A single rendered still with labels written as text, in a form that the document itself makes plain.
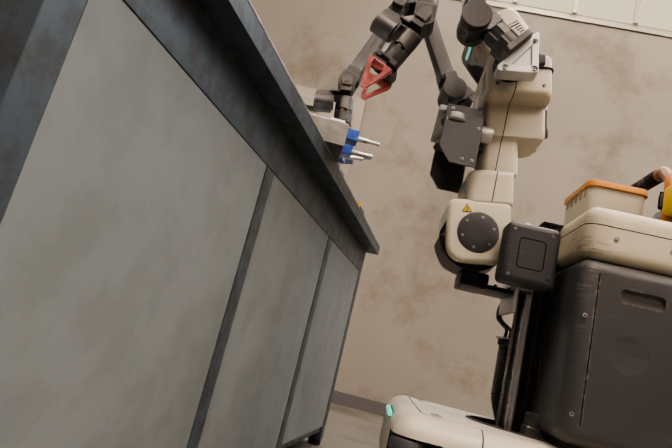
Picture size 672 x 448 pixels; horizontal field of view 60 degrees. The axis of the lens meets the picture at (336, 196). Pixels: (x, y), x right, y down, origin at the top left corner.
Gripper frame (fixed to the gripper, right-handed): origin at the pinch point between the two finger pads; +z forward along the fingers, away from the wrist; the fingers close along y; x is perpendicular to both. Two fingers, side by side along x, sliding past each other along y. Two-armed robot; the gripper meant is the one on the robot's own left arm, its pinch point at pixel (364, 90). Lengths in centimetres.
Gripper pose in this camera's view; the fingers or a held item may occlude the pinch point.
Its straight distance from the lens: 149.9
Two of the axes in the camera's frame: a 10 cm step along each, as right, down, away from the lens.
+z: -6.3, 7.5, -1.7
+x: 7.7, 6.0, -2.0
